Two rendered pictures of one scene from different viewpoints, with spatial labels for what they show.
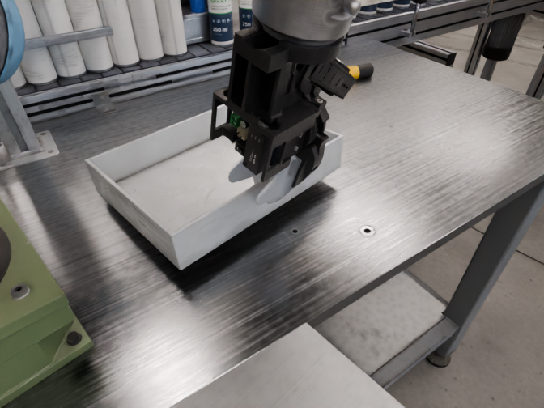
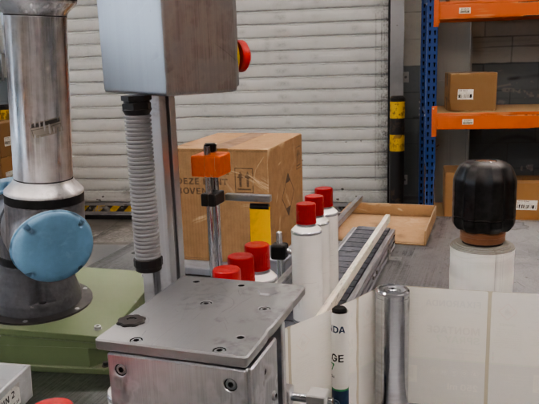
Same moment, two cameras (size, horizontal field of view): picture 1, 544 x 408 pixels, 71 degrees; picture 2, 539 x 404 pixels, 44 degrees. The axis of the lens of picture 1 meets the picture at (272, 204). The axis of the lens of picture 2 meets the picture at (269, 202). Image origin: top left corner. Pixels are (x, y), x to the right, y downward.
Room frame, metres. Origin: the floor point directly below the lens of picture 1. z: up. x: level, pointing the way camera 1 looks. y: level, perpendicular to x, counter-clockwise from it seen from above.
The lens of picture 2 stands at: (1.34, -0.02, 1.33)
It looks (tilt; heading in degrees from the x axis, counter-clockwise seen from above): 13 degrees down; 143
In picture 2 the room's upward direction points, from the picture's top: 2 degrees counter-clockwise
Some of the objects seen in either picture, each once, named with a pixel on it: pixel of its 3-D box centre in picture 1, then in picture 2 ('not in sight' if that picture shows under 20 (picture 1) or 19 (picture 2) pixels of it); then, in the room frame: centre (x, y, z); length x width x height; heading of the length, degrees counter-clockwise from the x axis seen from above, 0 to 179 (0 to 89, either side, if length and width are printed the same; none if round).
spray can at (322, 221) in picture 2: not in sight; (314, 252); (0.48, 0.72, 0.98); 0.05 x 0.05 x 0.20
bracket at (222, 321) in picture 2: not in sight; (208, 313); (0.94, 0.22, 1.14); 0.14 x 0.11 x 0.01; 124
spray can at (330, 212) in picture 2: not in sight; (324, 241); (0.45, 0.77, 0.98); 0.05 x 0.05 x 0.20
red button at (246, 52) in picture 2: not in sight; (235, 56); (0.66, 0.44, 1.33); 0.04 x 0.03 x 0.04; 179
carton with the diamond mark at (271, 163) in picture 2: not in sight; (241, 193); (-0.02, 0.92, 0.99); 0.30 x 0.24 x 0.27; 125
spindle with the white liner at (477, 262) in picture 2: not in sight; (481, 268); (0.81, 0.74, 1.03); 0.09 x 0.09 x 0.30
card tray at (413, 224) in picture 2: not in sight; (384, 221); (0.07, 1.34, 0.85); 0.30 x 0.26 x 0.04; 124
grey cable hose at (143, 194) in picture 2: not in sight; (142, 185); (0.63, 0.33, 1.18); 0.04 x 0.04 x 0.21
